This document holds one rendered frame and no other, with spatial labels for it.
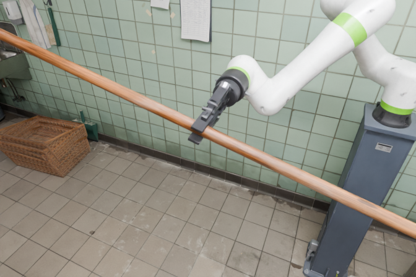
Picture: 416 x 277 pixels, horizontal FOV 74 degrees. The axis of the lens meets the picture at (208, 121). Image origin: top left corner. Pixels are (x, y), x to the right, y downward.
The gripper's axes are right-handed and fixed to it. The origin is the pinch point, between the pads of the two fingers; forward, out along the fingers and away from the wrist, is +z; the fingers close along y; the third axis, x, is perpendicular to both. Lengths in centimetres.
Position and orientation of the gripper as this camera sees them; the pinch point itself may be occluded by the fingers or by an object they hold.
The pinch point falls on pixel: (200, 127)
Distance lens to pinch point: 67.3
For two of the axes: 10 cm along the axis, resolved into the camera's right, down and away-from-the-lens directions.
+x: -8.9, -4.1, 1.7
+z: -3.9, 5.3, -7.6
